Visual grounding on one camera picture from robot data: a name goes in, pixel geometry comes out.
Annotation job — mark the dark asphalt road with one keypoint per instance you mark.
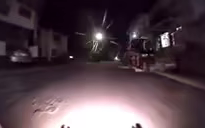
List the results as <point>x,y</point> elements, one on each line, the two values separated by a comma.
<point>100,86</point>

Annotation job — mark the street lamp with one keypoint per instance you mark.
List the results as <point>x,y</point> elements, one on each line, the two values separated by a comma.
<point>98,36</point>

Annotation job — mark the red vehicle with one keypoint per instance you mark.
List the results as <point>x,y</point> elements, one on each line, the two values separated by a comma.
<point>139,55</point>

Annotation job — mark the pale building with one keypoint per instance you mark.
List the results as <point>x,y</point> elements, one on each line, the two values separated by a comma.
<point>10,26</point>
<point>53,45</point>

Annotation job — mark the robot's own part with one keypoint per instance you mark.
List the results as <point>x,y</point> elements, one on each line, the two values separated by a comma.
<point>65,126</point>
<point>137,125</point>

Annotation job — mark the building with lit sign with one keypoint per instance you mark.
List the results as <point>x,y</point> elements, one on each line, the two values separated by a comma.
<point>180,40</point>

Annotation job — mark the parked car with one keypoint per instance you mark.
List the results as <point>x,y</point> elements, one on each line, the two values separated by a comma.
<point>20,56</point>

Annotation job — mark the pale kerb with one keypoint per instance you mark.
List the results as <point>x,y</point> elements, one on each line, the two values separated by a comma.
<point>186,80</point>

